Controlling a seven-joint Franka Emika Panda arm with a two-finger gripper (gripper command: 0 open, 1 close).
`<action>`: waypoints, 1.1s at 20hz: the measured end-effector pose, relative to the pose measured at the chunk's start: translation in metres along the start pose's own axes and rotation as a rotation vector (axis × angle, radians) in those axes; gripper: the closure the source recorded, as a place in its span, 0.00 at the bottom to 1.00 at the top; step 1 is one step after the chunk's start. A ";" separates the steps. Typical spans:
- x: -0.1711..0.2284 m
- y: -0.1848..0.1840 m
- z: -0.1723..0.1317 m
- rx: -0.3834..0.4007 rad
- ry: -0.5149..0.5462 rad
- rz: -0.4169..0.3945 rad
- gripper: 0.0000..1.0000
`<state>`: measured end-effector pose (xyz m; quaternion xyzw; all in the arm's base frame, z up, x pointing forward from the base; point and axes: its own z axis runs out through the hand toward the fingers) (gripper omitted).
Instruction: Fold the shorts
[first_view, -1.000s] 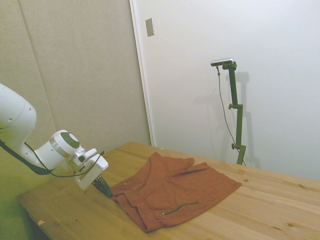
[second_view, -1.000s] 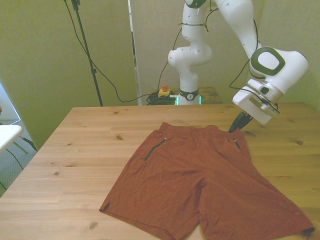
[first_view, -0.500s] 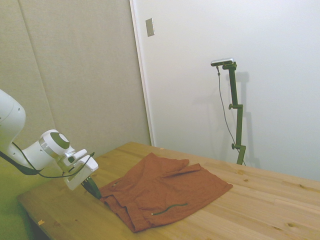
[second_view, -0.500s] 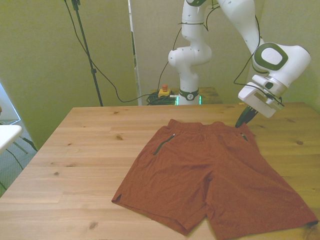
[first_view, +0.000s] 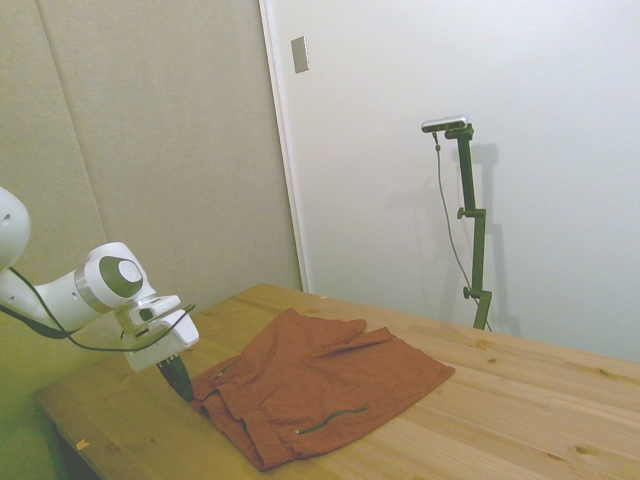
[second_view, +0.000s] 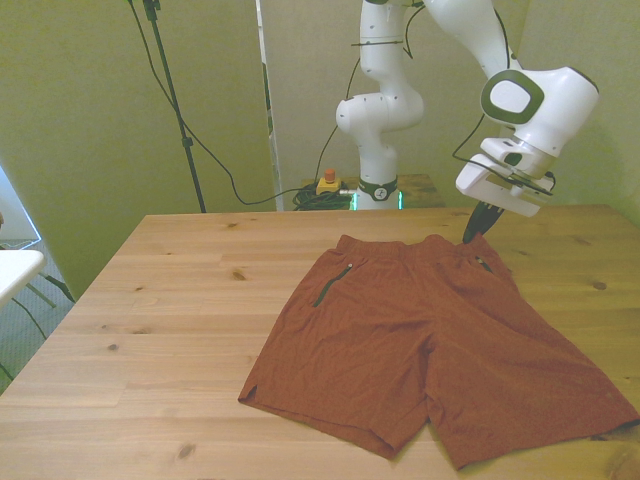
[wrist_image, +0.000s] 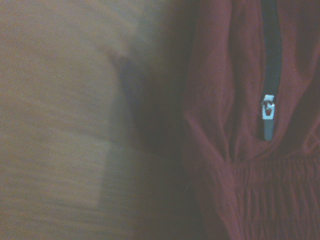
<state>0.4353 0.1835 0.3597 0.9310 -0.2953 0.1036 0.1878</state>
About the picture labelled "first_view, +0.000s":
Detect dark jointed camera stand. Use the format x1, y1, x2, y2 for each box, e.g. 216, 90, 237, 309
444, 124, 494, 331

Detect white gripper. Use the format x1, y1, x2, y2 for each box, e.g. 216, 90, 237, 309
121, 310, 202, 404

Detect silver camera on stand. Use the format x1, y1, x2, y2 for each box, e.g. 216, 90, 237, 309
421, 114, 471, 134

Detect rust orange shorts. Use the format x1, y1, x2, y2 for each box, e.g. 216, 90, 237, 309
189, 307, 457, 473

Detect white vertical wall trim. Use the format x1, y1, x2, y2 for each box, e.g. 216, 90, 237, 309
258, 0, 310, 293

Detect grey wall plate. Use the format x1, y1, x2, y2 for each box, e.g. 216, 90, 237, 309
290, 34, 313, 75

